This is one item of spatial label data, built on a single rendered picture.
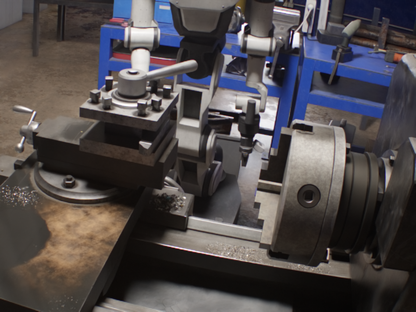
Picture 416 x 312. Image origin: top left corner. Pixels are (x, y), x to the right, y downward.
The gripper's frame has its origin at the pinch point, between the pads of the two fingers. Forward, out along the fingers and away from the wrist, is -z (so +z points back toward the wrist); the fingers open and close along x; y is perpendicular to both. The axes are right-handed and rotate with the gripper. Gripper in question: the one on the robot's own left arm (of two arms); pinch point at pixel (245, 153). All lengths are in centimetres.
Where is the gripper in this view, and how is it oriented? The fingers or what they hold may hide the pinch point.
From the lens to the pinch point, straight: 213.8
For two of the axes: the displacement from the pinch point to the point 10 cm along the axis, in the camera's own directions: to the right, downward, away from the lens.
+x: -1.2, 4.8, -8.7
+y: 9.9, 1.2, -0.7
